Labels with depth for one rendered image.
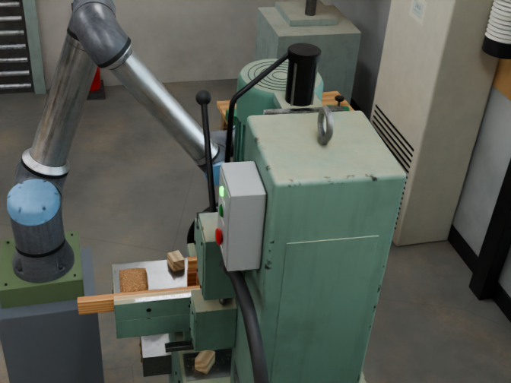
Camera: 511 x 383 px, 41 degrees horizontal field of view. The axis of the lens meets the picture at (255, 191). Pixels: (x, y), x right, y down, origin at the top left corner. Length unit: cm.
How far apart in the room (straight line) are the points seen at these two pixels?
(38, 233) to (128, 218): 140
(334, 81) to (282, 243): 291
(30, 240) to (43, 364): 46
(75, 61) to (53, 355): 95
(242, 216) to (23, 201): 111
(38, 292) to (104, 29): 85
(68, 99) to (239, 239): 108
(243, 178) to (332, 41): 279
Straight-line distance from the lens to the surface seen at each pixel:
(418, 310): 313
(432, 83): 299
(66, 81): 207
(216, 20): 466
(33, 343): 232
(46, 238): 214
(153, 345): 200
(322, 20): 393
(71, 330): 229
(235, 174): 112
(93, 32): 189
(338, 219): 111
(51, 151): 218
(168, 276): 179
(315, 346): 131
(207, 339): 150
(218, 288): 134
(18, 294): 223
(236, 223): 110
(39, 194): 212
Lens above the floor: 210
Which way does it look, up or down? 35 degrees down
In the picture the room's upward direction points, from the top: 4 degrees clockwise
